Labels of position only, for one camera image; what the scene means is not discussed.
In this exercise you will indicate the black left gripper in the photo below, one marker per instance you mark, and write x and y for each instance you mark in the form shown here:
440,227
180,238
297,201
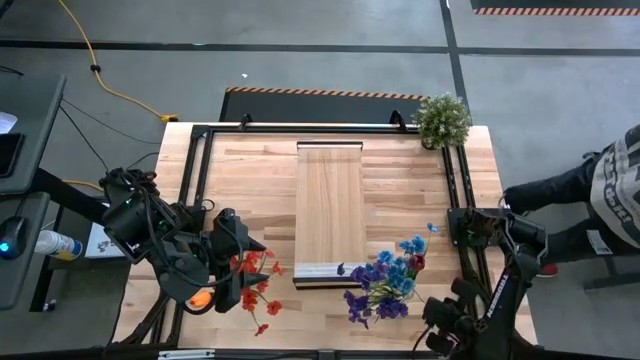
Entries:
231,240

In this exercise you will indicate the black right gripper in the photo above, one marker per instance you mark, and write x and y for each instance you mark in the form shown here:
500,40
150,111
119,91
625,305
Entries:
470,325

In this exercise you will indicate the purple artificial flower bunch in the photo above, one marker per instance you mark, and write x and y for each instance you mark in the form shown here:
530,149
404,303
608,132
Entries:
390,309

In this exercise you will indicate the orange artificial tulip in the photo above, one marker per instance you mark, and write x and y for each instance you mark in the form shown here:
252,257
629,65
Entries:
201,299

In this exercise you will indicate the blue artificial flower bunch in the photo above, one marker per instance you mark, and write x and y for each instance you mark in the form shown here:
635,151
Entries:
395,275

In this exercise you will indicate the dark red artificial tulip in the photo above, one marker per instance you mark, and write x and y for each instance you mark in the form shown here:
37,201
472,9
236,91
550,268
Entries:
416,261

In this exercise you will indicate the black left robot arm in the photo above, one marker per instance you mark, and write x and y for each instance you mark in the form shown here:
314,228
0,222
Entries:
135,225

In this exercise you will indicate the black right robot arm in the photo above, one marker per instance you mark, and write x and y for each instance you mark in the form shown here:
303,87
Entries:
500,300

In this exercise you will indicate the white printed box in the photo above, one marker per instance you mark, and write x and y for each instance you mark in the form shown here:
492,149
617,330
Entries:
100,247

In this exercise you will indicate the black mat hazard-striped edge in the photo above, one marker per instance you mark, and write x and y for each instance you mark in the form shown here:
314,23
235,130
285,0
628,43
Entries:
320,107

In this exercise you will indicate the white plastic bottle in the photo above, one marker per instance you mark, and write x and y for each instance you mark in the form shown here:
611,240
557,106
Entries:
55,243

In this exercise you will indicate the potted green plant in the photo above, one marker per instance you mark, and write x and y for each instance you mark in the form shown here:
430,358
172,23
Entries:
442,122

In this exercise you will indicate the small white caster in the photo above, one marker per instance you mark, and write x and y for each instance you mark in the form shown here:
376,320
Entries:
49,305

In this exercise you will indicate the person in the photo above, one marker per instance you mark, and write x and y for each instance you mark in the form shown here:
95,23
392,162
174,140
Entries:
620,185

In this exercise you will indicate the black computer mouse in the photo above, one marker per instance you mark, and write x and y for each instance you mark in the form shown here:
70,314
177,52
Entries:
12,232

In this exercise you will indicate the grey desk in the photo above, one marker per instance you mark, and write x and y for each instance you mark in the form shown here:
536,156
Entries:
35,125

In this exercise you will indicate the black phone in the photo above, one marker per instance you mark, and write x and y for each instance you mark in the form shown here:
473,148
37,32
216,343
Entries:
9,155

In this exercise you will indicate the white paper sheet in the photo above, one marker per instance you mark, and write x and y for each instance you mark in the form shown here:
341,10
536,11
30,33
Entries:
5,122

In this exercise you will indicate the silver aluminium bracket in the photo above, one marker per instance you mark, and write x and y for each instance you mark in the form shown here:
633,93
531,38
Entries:
185,355

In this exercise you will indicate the black frame clamp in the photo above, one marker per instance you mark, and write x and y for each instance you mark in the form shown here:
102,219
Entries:
398,120
245,120

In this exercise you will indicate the black aluminium table frame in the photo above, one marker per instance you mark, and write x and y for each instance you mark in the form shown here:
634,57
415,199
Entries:
325,131

